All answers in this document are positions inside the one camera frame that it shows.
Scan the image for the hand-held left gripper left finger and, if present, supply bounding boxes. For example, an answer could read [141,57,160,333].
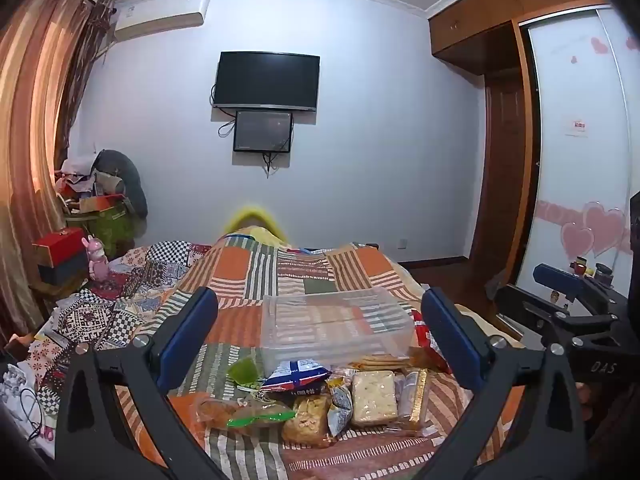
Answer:
[54,287,226,480]

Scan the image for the grey yellow snack packet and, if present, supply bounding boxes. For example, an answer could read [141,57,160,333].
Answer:
[325,377,353,438]

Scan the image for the black wall television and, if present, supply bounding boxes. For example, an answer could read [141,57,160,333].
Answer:
[212,51,321,112]

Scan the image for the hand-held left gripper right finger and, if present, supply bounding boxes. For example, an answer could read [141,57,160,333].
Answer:
[421,287,593,480]

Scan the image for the patchwork checkered quilt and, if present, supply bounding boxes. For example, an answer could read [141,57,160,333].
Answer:
[30,240,213,441]

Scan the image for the wooden wardrobe top cabinet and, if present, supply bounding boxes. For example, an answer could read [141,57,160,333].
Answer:
[427,0,616,76]

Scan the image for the clear cracker packet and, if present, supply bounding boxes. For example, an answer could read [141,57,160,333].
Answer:
[350,354,411,372]

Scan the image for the pink plush toy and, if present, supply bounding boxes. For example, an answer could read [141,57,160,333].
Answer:
[82,235,110,281]

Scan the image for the small black wall monitor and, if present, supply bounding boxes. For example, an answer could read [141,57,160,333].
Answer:
[233,110,293,153]

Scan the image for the green bag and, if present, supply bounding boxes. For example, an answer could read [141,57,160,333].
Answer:
[92,205,136,256]

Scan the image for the dark blue box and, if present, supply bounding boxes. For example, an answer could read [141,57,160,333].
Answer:
[39,257,90,286]

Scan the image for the small green snack packet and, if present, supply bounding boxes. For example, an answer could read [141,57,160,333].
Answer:
[227,355,263,391]

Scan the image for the striped orange green blanket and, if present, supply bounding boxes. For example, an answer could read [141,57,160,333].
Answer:
[115,232,521,480]

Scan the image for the orange snack packet green band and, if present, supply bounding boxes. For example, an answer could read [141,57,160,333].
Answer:
[195,392,297,431]

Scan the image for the red box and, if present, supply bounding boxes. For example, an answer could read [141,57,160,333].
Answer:
[32,227,88,266]

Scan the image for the white wardrobe door pink hearts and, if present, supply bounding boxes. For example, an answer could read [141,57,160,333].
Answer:
[515,5,640,311]

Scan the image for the long biscuit packet orange ends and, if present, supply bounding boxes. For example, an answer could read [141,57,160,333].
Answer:
[395,367,431,433]

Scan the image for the yellow cushion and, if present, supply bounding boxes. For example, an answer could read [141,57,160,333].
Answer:
[220,202,291,246]

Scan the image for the white air conditioner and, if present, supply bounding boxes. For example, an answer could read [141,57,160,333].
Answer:
[112,0,210,41]

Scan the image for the red snack packet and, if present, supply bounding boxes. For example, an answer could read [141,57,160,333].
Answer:
[410,310,451,373]

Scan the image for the brown wooden door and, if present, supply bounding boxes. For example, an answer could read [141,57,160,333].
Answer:
[470,75,531,263]

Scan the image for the clear plastic storage box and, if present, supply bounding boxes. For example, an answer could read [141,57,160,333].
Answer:
[261,287,416,376]

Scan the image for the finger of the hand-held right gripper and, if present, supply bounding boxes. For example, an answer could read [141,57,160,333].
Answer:
[492,284,576,343]
[532,263,596,307]

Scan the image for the orange striped curtain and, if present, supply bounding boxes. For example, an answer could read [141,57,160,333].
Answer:
[0,0,116,351]

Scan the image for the brown bread packet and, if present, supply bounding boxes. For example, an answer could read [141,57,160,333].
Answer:
[281,394,337,448]

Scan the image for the blue white red chip bag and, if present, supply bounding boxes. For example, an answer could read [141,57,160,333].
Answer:
[260,358,332,395]

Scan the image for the white sandwich cake packet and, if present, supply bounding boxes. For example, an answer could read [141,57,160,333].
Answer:
[350,370,399,428]

